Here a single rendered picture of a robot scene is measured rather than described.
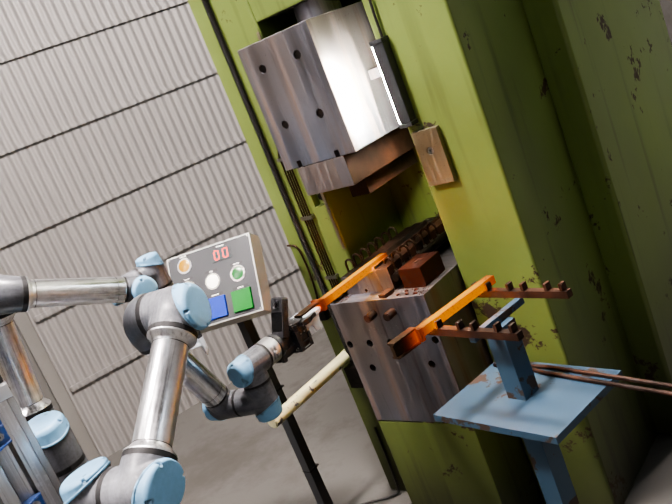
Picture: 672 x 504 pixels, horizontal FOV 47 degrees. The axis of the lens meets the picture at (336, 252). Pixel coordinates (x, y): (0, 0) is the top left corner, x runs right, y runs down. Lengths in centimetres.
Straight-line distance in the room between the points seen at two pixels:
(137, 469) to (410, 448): 124
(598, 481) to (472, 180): 105
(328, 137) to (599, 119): 88
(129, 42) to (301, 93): 259
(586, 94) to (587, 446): 110
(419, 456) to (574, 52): 139
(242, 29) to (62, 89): 220
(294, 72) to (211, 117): 260
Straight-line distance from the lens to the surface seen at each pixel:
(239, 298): 264
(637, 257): 273
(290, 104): 238
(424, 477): 273
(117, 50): 480
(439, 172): 230
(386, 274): 240
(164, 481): 166
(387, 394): 259
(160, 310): 181
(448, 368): 238
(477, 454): 253
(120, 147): 471
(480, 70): 223
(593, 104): 261
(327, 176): 238
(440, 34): 220
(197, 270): 275
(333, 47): 232
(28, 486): 196
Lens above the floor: 166
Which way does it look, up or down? 14 degrees down
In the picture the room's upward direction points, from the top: 22 degrees counter-clockwise
